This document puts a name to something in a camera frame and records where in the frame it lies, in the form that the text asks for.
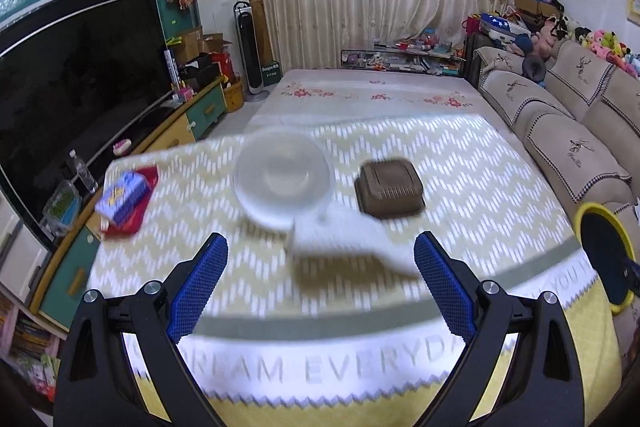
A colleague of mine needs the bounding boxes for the blue printed box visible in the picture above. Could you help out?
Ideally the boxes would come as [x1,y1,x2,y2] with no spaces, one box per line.
[94,171,152,228]

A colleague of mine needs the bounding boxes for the yellow bucket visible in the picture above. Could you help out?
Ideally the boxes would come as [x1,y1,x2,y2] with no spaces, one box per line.
[222,79,244,112]

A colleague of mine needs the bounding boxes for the clear water bottle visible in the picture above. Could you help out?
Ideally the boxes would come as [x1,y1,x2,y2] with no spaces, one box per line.
[67,149,98,195]

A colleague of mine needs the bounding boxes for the clear glass bowl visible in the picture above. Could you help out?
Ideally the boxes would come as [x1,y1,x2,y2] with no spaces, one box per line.
[234,129,333,230]

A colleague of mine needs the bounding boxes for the clear plastic tray with greens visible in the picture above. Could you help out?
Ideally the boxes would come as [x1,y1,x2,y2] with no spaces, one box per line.
[42,181,82,235]

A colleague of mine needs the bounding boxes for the blue star print bag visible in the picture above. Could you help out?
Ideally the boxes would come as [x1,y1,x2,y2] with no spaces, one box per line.
[479,12,513,36]

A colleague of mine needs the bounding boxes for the green yellow television cabinet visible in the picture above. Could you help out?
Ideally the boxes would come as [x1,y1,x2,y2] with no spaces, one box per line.
[27,79,228,333]

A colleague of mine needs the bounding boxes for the red flat box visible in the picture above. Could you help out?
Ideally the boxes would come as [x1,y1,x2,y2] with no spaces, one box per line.
[100,166,160,237]

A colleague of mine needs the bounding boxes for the low glass shelf with clutter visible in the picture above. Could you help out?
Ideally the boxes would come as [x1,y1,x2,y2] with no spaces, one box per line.
[340,42,466,78]

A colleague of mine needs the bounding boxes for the beige sofa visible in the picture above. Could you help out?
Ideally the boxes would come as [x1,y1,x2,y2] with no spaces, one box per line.
[472,39,640,228]

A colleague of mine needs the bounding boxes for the open cardboard boxes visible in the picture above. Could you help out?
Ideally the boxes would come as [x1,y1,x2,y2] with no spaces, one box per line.
[170,27,236,68]

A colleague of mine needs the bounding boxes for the yellow rimmed dark trash bin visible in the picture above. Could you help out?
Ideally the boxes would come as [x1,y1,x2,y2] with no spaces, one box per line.
[572,202,640,315]

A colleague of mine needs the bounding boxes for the grey neck pillow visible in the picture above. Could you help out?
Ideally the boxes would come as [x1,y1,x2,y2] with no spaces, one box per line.
[522,56,547,82]

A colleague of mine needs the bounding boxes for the white tissue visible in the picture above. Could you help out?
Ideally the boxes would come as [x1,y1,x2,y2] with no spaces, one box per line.
[287,204,421,278]

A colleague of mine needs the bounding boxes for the bookshelf with books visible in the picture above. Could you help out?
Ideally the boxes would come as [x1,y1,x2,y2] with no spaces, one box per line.
[0,287,66,403]

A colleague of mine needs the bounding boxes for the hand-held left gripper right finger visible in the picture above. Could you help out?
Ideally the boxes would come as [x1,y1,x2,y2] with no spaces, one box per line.
[413,231,623,427]

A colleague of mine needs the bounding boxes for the grey tower fan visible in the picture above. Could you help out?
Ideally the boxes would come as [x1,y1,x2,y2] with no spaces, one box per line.
[234,0,271,102]

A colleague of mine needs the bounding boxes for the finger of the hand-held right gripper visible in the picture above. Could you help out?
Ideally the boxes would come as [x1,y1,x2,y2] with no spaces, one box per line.
[622,257,640,295]

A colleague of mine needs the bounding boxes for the pile of plush toys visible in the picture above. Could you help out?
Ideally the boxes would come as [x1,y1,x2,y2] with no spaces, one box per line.
[530,14,640,78]

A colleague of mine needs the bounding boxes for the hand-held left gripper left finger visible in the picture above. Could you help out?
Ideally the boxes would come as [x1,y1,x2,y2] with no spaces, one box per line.
[52,232,230,427]

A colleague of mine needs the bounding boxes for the small green box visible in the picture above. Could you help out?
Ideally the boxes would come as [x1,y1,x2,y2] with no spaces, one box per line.
[260,62,282,88]

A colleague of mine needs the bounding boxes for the floral print bed mat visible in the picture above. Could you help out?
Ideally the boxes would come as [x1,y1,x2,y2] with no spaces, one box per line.
[247,68,506,142]

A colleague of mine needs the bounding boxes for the brown plastic lidded container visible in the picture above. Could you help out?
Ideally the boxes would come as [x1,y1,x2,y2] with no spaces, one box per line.
[354,158,427,220]

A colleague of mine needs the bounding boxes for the black television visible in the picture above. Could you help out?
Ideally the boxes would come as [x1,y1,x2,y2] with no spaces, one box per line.
[0,0,173,228]

